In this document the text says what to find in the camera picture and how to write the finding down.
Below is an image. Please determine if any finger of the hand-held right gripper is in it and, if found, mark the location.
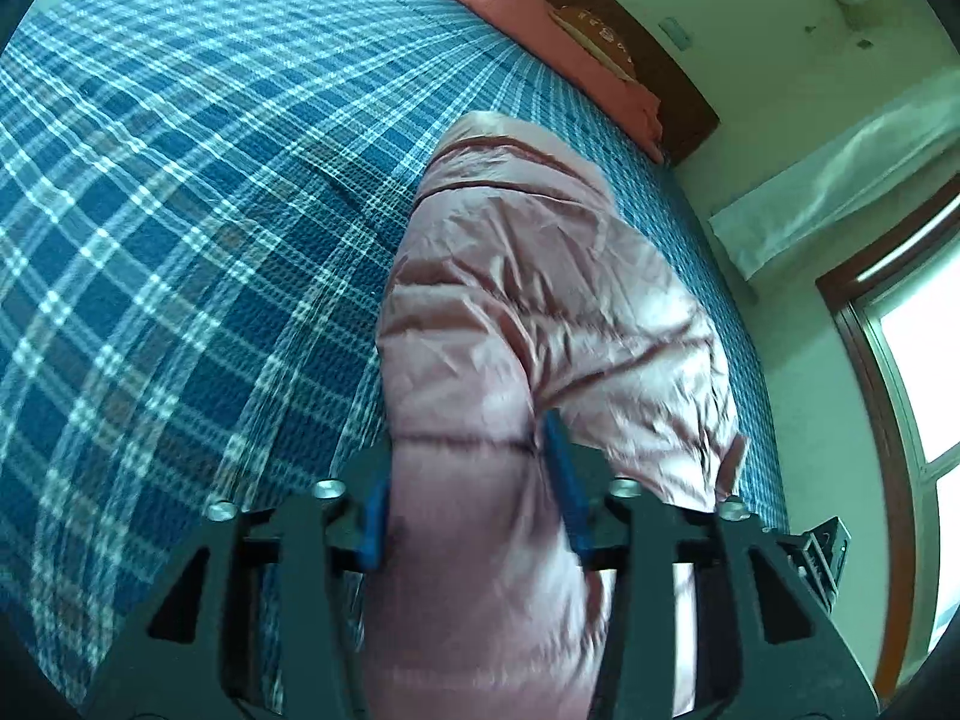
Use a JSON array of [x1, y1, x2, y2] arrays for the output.
[[780, 516, 852, 616]]

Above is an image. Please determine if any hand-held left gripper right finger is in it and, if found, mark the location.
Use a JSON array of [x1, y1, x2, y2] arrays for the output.
[[541, 411, 882, 720]]

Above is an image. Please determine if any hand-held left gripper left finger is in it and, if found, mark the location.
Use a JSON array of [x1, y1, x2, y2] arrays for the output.
[[79, 439, 395, 720]]

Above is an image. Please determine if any pink puffer jacket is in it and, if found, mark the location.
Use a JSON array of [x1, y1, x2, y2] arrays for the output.
[[360, 111, 751, 720]]

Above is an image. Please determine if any brown framed window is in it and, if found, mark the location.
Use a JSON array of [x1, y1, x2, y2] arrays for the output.
[[816, 176, 960, 680]]

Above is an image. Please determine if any blue plaid bed sheet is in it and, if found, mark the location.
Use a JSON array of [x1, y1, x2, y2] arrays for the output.
[[0, 0, 788, 713]]

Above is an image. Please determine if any white curtain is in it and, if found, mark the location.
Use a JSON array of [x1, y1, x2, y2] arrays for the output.
[[709, 79, 960, 282]]

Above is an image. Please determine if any dark wooden headboard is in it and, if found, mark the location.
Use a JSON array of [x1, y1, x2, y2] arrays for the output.
[[442, 0, 721, 166]]

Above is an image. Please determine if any brown embroidered cushion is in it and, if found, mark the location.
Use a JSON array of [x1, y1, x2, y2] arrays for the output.
[[551, 4, 640, 83]]

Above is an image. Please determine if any red pillow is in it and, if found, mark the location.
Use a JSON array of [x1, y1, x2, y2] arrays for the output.
[[431, 0, 668, 164]]

